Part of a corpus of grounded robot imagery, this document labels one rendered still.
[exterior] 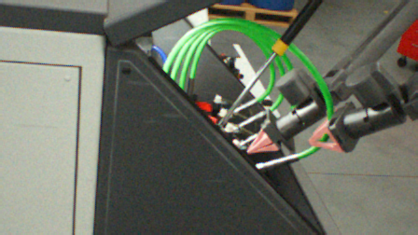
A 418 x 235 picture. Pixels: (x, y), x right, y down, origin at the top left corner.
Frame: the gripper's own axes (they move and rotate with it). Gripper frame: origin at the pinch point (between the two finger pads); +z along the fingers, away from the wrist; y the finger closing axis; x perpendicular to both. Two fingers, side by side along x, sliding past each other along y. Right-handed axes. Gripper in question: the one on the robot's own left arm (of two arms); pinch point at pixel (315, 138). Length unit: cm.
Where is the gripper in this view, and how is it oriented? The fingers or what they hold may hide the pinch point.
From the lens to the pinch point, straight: 114.4
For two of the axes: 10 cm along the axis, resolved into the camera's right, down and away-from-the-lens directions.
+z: -6.5, 3.1, 7.0
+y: -5.0, 5.1, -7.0
